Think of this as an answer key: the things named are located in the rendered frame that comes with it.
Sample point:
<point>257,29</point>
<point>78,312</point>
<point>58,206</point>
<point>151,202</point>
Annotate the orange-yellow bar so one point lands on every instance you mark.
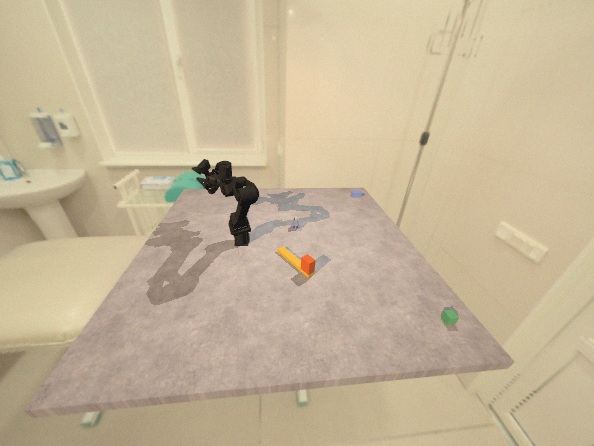
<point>306,265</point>

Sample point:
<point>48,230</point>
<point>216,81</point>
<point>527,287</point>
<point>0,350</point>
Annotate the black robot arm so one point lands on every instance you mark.
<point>234,186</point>

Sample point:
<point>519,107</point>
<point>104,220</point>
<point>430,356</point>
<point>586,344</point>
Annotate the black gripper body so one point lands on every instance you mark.
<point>211,177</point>

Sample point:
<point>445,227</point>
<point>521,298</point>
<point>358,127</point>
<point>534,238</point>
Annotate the green cube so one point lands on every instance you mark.
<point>449,317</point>

